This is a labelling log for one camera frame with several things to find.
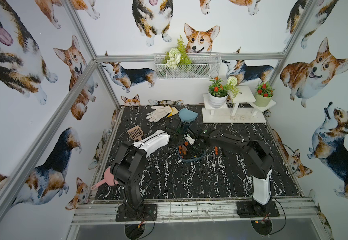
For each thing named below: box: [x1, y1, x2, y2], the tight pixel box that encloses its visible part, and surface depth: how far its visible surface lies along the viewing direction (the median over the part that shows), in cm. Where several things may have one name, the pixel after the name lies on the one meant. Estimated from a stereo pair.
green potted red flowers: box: [254, 81, 276, 107], surface depth 95 cm
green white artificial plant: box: [162, 34, 192, 69], surface depth 82 cm
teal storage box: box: [178, 143, 206, 162], surface depth 90 cm
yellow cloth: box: [166, 105, 179, 118], surface depth 119 cm
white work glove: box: [146, 105, 172, 123], surface depth 116 cm
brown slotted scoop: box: [127, 125, 144, 141], surface depth 108 cm
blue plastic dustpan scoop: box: [178, 108, 198, 123], surface depth 120 cm
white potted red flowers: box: [207, 75, 229, 109], surface depth 91 cm
